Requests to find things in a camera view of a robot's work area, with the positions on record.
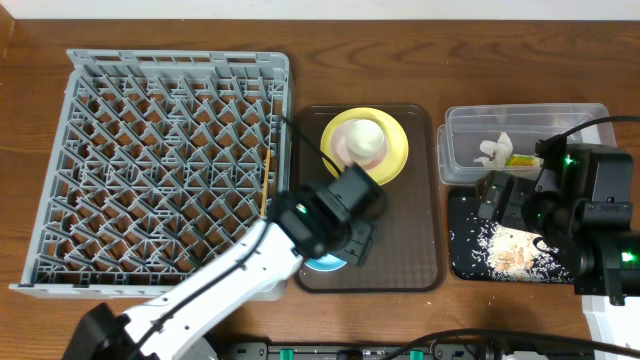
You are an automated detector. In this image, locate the yellow green snack wrapper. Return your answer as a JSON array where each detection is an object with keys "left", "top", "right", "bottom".
[{"left": 505, "top": 154, "right": 543, "bottom": 167}]

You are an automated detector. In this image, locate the light blue bowl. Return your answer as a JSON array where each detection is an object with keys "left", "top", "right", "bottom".
[{"left": 305, "top": 254, "right": 347, "bottom": 272}]

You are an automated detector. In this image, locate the white tissue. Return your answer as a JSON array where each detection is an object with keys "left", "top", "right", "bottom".
[{"left": 474, "top": 132, "right": 513, "bottom": 168}]

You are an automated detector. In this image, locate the cream cup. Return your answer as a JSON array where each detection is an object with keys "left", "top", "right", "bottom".
[{"left": 346, "top": 119, "right": 385, "bottom": 157}]

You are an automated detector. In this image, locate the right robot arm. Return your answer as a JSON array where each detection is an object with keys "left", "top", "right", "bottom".
[{"left": 476, "top": 142, "right": 639, "bottom": 306}]

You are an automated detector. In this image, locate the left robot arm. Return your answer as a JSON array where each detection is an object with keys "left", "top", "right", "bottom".
[{"left": 63, "top": 186, "right": 382, "bottom": 359}]

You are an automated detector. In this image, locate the black waste tray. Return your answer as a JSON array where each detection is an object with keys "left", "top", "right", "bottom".
[{"left": 447, "top": 186, "right": 581, "bottom": 286}]

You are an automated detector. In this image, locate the grey dishwasher rack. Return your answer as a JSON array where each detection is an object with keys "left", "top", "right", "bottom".
[{"left": 13, "top": 49, "right": 293, "bottom": 299}]

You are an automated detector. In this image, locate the brown plastic serving tray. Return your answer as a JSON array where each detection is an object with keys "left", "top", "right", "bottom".
[{"left": 294, "top": 104, "right": 446, "bottom": 293}]

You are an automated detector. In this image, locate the spilled rice pile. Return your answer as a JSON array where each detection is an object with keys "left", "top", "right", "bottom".
[{"left": 452, "top": 197, "right": 571, "bottom": 284}]

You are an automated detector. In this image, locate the clear plastic container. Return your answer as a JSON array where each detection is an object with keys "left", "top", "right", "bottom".
[{"left": 437, "top": 103, "right": 609, "bottom": 186}]

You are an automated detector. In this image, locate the pink small plate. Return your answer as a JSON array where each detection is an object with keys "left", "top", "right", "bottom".
[{"left": 331, "top": 119, "right": 388, "bottom": 169}]

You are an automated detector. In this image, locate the yellow plate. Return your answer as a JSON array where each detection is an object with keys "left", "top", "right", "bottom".
[{"left": 320, "top": 107, "right": 409, "bottom": 185}]

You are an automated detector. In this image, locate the black cable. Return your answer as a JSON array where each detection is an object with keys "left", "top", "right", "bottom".
[{"left": 379, "top": 327, "right": 640, "bottom": 360}]

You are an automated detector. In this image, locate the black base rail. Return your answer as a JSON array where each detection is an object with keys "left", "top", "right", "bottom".
[{"left": 220, "top": 342, "right": 596, "bottom": 360}]

